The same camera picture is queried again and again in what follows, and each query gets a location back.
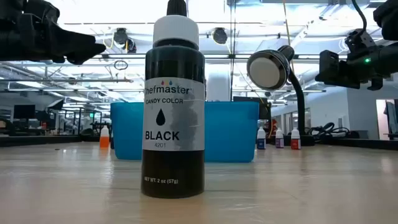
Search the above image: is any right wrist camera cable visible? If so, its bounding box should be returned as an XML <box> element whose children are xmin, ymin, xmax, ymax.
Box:
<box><xmin>351</xmin><ymin>0</ymin><xmax>368</xmax><ymax>34</ymax></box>

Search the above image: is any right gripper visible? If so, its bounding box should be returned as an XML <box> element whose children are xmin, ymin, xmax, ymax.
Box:
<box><xmin>315</xmin><ymin>49</ymin><xmax>367</xmax><ymax>91</ymax></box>

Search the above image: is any large black food colouring bottle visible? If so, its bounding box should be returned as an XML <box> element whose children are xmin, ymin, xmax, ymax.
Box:
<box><xmin>140</xmin><ymin>0</ymin><xmax>206</xmax><ymax>199</ymax></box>

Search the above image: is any black cable bundle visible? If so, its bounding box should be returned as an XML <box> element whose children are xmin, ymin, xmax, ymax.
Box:
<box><xmin>306</xmin><ymin>121</ymin><xmax>361</xmax><ymax>140</ymax></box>

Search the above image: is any black ceiling spotlight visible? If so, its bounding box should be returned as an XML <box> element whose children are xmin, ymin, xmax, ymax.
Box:
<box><xmin>211</xmin><ymin>27</ymin><xmax>229</xmax><ymax>45</ymax></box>
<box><xmin>113</xmin><ymin>27</ymin><xmax>137</xmax><ymax>54</ymax></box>

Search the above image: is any black monitor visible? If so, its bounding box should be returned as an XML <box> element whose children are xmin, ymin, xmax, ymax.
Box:
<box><xmin>233</xmin><ymin>95</ymin><xmax>272</xmax><ymax>121</ymax></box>
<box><xmin>13</xmin><ymin>104</ymin><xmax>36</xmax><ymax>119</ymax></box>

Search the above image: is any black gooseneck desk lamp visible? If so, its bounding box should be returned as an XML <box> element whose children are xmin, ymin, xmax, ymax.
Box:
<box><xmin>246</xmin><ymin>45</ymin><xmax>316</xmax><ymax>147</ymax></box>

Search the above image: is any yellow hanging cable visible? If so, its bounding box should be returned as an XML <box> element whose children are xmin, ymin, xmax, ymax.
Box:
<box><xmin>282</xmin><ymin>0</ymin><xmax>293</xmax><ymax>47</ymax></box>

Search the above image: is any small red background object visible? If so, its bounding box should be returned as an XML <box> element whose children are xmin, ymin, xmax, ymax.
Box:
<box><xmin>266</xmin><ymin>119</ymin><xmax>277</xmax><ymax>138</ymax></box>

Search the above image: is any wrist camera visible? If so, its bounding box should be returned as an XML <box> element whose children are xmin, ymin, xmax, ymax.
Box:
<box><xmin>344</xmin><ymin>29</ymin><xmax>376</xmax><ymax>56</ymax></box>
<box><xmin>24</xmin><ymin>0</ymin><xmax>60</xmax><ymax>23</ymax></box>

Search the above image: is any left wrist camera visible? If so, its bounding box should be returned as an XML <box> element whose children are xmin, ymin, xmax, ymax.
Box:
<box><xmin>24</xmin><ymin>0</ymin><xmax>60</xmax><ymax>23</ymax></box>

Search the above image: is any small blue food colouring bottle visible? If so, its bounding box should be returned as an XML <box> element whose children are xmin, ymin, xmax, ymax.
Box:
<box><xmin>256</xmin><ymin>126</ymin><xmax>267</xmax><ymax>151</ymax></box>

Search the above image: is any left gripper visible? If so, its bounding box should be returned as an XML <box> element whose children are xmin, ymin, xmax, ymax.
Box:
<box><xmin>18</xmin><ymin>12</ymin><xmax>107</xmax><ymax>65</ymax></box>

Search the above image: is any blue plastic bin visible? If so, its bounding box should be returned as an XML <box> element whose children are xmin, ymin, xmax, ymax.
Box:
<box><xmin>110</xmin><ymin>101</ymin><xmax>260</xmax><ymax>164</ymax></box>

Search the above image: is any small purple food colouring bottle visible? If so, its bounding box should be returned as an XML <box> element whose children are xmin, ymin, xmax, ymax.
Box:
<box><xmin>275</xmin><ymin>127</ymin><xmax>285</xmax><ymax>149</ymax></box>

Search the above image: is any small orange food colouring bottle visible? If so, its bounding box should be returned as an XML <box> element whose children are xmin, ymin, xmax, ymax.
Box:
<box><xmin>99</xmin><ymin>124</ymin><xmax>111</xmax><ymax>149</ymax></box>

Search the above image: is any tilted black screen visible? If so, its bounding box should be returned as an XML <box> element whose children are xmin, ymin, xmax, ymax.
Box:
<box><xmin>45</xmin><ymin>98</ymin><xmax>65</xmax><ymax>111</ymax></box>

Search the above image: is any black aluminium table frame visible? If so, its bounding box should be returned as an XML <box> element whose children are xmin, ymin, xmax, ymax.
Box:
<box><xmin>0</xmin><ymin>134</ymin><xmax>398</xmax><ymax>151</ymax></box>

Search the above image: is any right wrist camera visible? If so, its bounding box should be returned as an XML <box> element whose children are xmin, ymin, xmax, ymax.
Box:
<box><xmin>344</xmin><ymin>29</ymin><xmax>376</xmax><ymax>56</ymax></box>

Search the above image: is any black hanging cable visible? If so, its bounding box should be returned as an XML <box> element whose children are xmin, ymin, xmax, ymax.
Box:
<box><xmin>229</xmin><ymin>0</ymin><xmax>236</xmax><ymax>101</ymax></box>

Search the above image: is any small red food colouring bottle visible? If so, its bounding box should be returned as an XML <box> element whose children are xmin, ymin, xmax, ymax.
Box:
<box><xmin>290</xmin><ymin>126</ymin><xmax>302</xmax><ymax>151</ymax></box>

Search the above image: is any background robot workstation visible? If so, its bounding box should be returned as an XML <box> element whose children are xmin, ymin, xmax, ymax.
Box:
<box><xmin>58</xmin><ymin>107</ymin><xmax>103</xmax><ymax>136</ymax></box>

